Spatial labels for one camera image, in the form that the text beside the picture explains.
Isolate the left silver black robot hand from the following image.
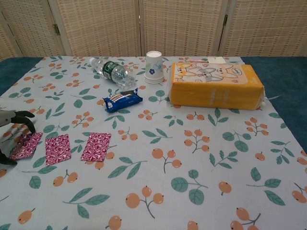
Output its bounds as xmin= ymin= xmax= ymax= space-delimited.
xmin=0 ymin=110 xmax=36 ymax=166

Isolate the clear plastic water bottle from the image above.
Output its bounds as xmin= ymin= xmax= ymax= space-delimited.
xmin=89 ymin=57 xmax=138 ymax=87

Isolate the blue cookie packet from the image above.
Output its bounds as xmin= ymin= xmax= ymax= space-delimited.
xmin=102 ymin=88 xmax=144 ymax=113

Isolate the white floral paper cup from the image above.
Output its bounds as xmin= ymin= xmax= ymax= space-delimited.
xmin=144 ymin=50 xmax=165 ymax=84

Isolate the floral printed tablecloth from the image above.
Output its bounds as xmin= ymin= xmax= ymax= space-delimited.
xmin=0 ymin=55 xmax=307 ymax=230

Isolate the woven folding screen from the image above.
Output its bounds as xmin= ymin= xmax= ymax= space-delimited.
xmin=0 ymin=0 xmax=307 ymax=62

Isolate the orange cartoon tissue pack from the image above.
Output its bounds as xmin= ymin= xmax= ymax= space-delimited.
xmin=167 ymin=61 xmax=281 ymax=111

